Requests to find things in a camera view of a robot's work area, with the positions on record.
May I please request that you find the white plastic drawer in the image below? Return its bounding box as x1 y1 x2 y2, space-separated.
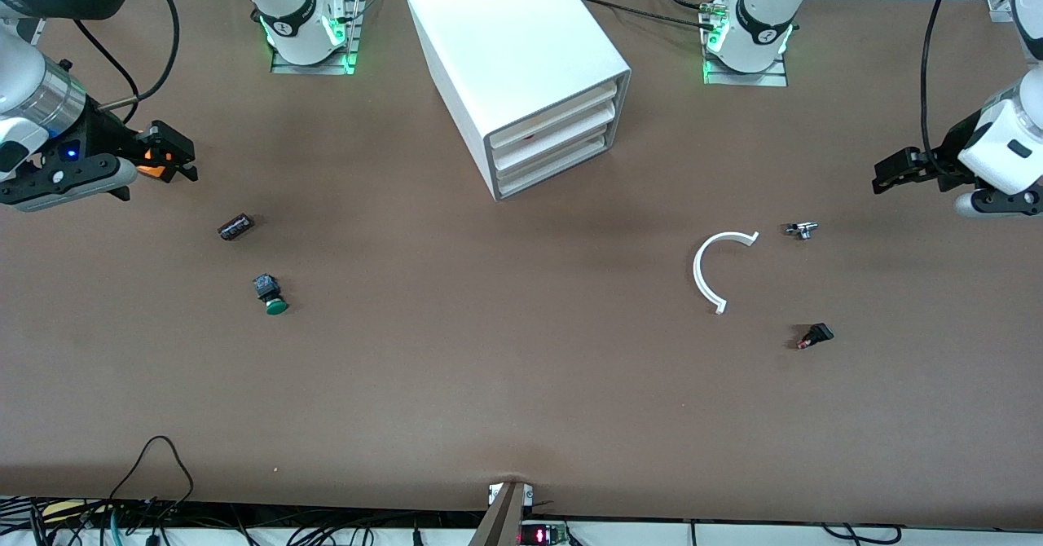
489 81 620 149
492 102 616 170
495 126 612 184
499 140 610 198

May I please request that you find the green mushroom push button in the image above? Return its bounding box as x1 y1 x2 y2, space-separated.
253 274 290 316

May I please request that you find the white drawer cabinet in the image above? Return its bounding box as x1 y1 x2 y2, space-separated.
405 0 632 202

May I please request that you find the white curved plastic part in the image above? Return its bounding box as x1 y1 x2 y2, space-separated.
693 231 760 315

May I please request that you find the small device with red display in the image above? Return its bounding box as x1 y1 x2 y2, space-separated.
519 522 571 546

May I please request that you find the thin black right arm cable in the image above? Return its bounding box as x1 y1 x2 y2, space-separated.
73 20 142 123

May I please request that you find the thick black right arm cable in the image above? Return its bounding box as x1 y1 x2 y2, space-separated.
98 0 181 113

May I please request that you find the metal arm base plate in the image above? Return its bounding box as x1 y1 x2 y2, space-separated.
271 0 364 76
702 0 790 87

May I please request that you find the looped black cable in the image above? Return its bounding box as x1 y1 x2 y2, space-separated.
110 436 195 522

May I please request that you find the black cable behind cabinet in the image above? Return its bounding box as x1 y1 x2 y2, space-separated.
577 0 720 35

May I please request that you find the black cable at table edge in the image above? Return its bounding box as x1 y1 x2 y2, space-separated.
821 523 899 545

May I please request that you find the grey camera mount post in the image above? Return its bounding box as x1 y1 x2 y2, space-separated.
469 481 535 546

